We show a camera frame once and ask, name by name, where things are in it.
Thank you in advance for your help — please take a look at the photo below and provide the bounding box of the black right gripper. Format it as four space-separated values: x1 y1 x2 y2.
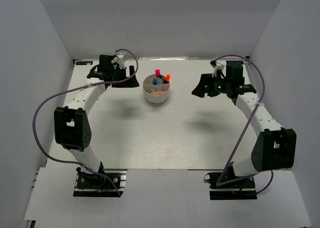
191 73 231 98

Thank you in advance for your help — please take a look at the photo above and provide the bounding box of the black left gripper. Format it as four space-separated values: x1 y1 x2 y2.
109 66 139 88

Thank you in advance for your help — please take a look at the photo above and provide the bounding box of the small blue-capped clear bottle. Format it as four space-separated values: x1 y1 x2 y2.
152 77 158 86

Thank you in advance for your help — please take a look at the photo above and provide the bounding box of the black highlighter pink cap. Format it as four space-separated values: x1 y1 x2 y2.
155 69 162 78

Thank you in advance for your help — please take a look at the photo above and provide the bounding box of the black highlighter orange cap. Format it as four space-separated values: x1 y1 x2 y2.
163 74 171 84

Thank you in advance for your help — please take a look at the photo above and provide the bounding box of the slim orange-red highlighter pen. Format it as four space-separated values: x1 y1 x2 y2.
150 91 165 96

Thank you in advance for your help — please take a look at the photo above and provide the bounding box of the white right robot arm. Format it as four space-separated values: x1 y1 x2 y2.
192 60 297 187

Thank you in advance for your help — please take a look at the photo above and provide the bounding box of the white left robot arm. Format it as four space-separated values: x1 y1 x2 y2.
54 52 139 187

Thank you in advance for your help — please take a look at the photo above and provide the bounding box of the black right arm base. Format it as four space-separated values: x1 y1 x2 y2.
203 172 257 200

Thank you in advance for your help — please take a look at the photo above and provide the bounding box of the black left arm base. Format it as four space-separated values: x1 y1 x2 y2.
73 167 127 197

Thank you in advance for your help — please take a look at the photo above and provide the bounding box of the white round divided organizer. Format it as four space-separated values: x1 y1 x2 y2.
142 74 170 104

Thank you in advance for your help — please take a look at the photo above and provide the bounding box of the right blue table label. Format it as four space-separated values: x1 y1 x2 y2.
226 61 244 65

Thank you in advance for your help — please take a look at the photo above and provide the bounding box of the blue table label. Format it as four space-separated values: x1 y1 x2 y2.
226 61 244 65
75 61 93 66

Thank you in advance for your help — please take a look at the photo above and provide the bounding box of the left blue table label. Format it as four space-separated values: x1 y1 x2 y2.
75 61 93 66

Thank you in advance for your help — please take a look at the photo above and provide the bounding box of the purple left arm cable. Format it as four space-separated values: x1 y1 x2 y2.
32 48 140 197

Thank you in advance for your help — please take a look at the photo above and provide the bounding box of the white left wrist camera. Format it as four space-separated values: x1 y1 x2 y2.
113 53 127 69

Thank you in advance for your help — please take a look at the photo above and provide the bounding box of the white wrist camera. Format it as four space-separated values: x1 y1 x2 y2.
113 53 127 69
210 60 225 78

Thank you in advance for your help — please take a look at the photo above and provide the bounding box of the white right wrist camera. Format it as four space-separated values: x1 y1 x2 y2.
210 60 225 78

